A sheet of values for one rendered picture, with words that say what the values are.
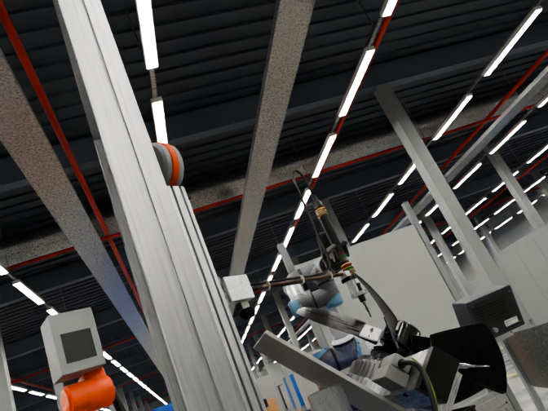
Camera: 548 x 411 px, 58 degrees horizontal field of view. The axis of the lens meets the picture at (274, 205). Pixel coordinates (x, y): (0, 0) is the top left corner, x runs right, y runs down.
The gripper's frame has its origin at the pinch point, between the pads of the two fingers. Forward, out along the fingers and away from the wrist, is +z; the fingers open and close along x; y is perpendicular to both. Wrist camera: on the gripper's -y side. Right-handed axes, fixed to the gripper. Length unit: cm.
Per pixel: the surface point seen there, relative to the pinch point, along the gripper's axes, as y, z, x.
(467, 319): 43, -36, -57
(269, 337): 26, 22, 43
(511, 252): -52, -835, -776
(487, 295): 37, -32, -69
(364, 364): 43.1, 12.5, 15.7
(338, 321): 26.8, 1.2, 13.5
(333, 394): 47, 15, 30
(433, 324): 38, -182, -123
